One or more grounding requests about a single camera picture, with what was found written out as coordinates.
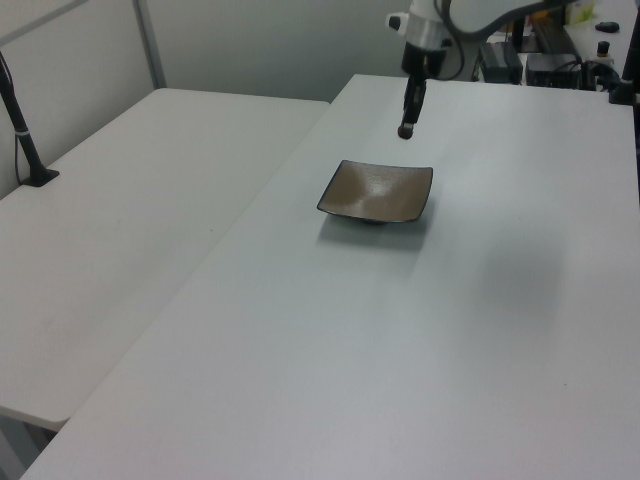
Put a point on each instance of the black Franka gripper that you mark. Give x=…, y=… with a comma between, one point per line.
x=424, y=50

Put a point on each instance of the small dark strawberry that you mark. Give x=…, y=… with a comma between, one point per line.
x=405, y=132

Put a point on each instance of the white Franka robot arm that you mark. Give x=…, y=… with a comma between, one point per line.
x=475, y=12

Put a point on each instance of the square brown ceramic plate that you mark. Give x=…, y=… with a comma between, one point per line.
x=377, y=192

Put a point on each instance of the black power supply box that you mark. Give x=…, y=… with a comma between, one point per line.
x=502, y=62

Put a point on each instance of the black vertical pole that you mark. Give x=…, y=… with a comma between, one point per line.
x=519, y=32

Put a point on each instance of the black electronics box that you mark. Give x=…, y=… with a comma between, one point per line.
x=552, y=67

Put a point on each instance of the orange object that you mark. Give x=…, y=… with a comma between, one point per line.
x=539, y=15

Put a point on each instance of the green and white box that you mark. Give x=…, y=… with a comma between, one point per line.
x=581, y=12

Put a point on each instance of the emergency stop button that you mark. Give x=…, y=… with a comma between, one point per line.
x=603, y=49

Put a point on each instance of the black computer mouse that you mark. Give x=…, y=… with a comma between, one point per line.
x=607, y=26

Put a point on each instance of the black clamp camera stand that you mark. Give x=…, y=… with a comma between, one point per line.
x=625, y=85

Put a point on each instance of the grey metal partition post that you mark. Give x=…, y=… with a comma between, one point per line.
x=150, y=45

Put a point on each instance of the black camera stand with base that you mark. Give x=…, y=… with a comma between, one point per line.
x=22, y=135

